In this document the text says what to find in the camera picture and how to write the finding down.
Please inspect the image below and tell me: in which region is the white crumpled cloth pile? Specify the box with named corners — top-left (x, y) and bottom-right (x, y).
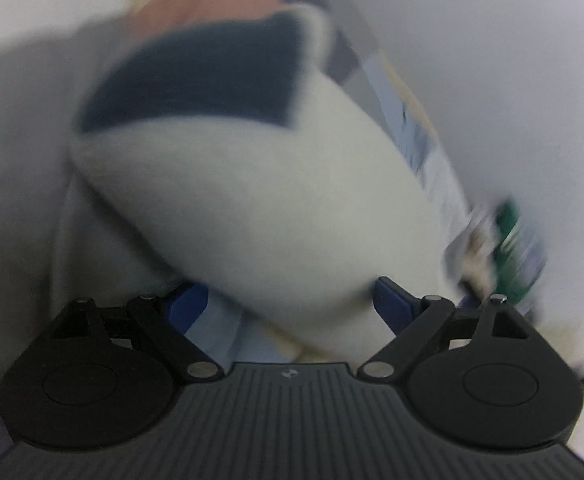
top-left (444, 207), bottom-right (500, 303)

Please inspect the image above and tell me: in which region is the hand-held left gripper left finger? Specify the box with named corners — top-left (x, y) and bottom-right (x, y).
top-left (52, 282), bottom-right (223, 383)

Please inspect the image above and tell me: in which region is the cream striped sweater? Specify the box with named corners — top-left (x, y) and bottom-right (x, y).
top-left (68, 4), bottom-right (468, 362)

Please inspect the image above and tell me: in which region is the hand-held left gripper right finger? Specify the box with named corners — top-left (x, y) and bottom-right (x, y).
top-left (358, 276), bottom-right (535, 383)

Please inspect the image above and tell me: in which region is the green shopping bag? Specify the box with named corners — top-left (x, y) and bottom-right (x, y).
top-left (490, 199), bottom-right (550, 308)

